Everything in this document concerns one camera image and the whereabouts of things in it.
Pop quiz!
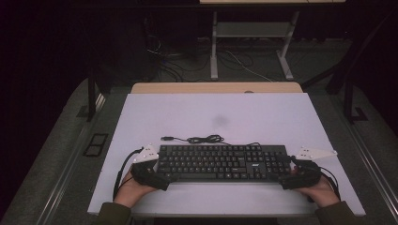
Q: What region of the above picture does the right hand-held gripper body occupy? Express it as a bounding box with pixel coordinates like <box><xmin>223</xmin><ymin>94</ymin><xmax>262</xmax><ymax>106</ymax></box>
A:
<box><xmin>289</xmin><ymin>145</ymin><xmax>338</xmax><ymax>189</ymax></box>

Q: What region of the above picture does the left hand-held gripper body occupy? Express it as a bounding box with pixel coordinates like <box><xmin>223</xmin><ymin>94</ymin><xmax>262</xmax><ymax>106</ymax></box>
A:
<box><xmin>130</xmin><ymin>143</ymin><xmax>167</xmax><ymax>190</ymax></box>

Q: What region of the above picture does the black computer keyboard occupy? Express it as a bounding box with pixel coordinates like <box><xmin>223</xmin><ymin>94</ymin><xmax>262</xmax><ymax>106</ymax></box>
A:
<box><xmin>155</xmin><ymin>143</ymin><xmax>292</xmax><ymax>184</ymax></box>

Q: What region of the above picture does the person's right hand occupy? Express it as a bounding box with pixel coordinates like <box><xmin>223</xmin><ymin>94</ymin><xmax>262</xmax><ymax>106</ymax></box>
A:
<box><xmin>292</xmin><ymin>168</ymin><xmax>341</xmax><ymax>209</ymax></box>

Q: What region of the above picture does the person's left hand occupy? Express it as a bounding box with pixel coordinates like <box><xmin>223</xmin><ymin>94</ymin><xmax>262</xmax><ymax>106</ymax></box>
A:
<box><xmin>113</xmin><ymin>170</ymin><xmax>158</xmax><ymax>209</ymax></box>

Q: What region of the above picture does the black metal stand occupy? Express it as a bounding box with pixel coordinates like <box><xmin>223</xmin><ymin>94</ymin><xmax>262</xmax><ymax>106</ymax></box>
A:
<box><xmin>301</xmin><ymin>12</ymin><xmax>398</xmax><ymax>125</ymax></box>

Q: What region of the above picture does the white board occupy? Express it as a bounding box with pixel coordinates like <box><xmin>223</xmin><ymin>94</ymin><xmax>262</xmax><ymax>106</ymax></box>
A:
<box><xmin>87</xmin><ymin>92</ymin><xmax>366</xmax><ymax>218</ymax></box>

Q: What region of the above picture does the right hand-held gripper cable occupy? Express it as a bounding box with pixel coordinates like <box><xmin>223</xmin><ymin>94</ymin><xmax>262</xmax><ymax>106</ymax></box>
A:
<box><xmin>318</xmin><ymin>167</ymin><xmax>342</xmax><ymax>201</ymax></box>

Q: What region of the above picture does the black floor socket frame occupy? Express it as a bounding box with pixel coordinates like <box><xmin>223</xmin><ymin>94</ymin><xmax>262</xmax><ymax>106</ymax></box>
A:
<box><xmin>83</xmin><ymin>133</ymin><xmax>109</xmax><ymax>158</ymax></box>

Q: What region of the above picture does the black keyboard cable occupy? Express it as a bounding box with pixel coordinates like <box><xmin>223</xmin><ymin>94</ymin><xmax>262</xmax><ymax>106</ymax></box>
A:
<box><xmin>161</xmin><ymin>134</ymin><xmax>262</xmax><ymax>148</ymax></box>

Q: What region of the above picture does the aluminium floor rail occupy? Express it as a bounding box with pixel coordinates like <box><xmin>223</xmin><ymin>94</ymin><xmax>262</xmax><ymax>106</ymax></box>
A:
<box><xmin>40</xmin><ymin>93</ymin><xmax>106</xmax><ymax>225</ymax></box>
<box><xmin>336</xmin><ymin>102</ymin><xmax>398</xmax><ymax>214</ymax></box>

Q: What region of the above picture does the black floor cables bundle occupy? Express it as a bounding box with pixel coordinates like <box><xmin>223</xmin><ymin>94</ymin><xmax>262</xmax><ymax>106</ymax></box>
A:
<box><xmin>146</xmin><ymin>34</ymin><xmax>210</xmax><ymax>83</ymax></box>

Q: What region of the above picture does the white floor cable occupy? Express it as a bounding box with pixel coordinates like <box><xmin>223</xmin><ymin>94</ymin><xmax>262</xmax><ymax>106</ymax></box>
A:
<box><xmin>224</xmin><ymin>50</ymin><xmax>273</xmax><ymax>83</ymax></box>

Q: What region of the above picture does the white metal frame desk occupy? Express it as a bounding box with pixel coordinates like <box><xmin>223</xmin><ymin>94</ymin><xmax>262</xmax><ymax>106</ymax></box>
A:
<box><xmin>199</xmin><ymin>0</ymin><xmax>346</xmax><ymax>82</ymax></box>

